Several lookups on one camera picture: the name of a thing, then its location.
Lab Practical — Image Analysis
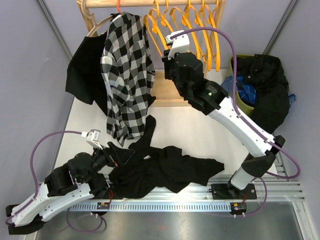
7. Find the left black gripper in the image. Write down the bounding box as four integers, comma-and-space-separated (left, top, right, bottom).
80, 141, 135, 184

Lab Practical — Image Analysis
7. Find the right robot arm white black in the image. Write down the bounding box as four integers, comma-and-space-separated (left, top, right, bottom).
162, 50, 285, 199

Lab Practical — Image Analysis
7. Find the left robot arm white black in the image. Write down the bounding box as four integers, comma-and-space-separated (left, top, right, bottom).
5, 142, 135, 235

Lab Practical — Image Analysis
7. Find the orange hanger empty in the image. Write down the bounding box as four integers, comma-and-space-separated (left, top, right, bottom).
182, 0, 211, 71
198, 0, 225, 73

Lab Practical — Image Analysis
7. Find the black white checkered shirt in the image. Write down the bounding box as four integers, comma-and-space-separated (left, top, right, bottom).
100, 12, 156, 146

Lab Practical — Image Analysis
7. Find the blue checked shirt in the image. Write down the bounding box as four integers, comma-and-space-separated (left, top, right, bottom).
219, 73, 298, 108

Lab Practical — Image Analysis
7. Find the black t-shirt on rack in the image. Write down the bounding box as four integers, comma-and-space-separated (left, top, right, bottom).
65, 15, 115, 115

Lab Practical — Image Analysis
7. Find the red orange hanger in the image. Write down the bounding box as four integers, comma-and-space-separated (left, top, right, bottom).
116, 0, 122, 14

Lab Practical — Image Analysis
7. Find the wooden clothes rack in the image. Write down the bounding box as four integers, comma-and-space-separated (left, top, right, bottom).
76, 0, 216, 107

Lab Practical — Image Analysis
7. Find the green laundry basket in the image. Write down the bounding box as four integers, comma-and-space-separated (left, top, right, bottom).
222, 57, 257, 117

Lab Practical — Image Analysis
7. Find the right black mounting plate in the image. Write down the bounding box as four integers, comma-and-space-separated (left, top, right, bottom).
209, 183, 257, 200

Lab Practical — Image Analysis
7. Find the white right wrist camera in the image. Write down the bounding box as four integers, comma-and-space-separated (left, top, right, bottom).
165, 30, 190, 60

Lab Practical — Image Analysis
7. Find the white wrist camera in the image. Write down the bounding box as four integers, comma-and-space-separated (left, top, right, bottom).
165, 30, 190, 60
81, 129, 103, 150

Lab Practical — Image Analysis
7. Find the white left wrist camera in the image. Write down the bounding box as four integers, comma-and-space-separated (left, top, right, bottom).
81, 129, 103, 150

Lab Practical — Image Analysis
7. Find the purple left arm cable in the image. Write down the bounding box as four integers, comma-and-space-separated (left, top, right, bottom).
4, 130, 83, 226

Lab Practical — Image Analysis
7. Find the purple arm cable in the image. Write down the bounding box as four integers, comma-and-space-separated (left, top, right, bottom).
169, 27, 301, 179
4, 130, 83, 226

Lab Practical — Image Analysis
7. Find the white slotted cable duct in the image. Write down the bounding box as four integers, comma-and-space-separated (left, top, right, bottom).
69, 201, 231, 212

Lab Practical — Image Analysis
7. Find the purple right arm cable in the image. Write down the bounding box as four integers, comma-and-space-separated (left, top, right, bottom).
169, 27, 301, 179

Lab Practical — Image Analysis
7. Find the aluminium rail base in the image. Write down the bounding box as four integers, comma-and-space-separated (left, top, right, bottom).
104, 174, 307, 202

